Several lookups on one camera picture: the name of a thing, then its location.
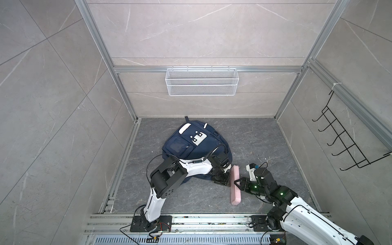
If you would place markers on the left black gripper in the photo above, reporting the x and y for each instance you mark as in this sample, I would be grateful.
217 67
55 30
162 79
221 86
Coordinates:
225 182

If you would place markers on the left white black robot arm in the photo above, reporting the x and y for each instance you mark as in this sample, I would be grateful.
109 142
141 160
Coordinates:
172 172

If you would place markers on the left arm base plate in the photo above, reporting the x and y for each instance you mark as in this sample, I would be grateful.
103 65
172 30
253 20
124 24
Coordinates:
140 224

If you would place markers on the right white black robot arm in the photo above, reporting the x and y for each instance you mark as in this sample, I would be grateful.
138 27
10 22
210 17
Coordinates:
292 214

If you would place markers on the white wire mesh basket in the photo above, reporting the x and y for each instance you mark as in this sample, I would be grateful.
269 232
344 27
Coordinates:
201 81

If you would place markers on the black wire hook rack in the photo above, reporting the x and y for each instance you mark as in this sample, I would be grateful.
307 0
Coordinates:
360 160

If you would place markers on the pink pencil case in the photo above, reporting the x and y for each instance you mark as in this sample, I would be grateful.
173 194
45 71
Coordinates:
235 197

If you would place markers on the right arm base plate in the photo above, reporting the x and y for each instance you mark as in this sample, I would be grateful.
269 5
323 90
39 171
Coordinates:
261 223

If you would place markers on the navy blue student backpack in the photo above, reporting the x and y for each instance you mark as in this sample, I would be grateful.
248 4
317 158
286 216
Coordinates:
195 140

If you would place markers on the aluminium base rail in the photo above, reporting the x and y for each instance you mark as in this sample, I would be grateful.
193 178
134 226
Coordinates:
184 229

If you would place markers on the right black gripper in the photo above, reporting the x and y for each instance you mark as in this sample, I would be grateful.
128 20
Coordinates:
244 184

